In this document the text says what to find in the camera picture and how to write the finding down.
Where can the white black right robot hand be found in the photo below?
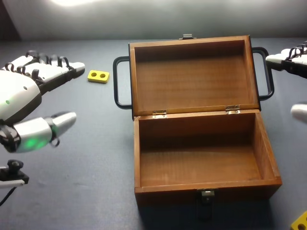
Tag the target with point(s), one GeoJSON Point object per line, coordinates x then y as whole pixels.
{"type": "Point", "coordinates": [278, 60]}

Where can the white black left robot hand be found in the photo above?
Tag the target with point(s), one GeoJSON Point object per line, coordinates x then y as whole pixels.
{"type": "Point", "coordinates": [19, 93]}

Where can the brown wooden box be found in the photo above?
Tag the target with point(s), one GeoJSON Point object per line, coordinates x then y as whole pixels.
{"type": "Point", "coordinates": [204, 167]}

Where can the yellow block with two holes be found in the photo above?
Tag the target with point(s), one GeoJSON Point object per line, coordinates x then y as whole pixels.
{"type": "Point", "coordinates": [98, 79]}

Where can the grey table cloth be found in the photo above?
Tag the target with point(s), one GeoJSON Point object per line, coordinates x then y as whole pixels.
{"type": "Point", "coordinates": [84, 167]}

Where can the yellow block with black dots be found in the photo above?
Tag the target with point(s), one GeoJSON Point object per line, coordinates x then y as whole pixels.
{"type": "Point", "coordinates": [301, 222]}

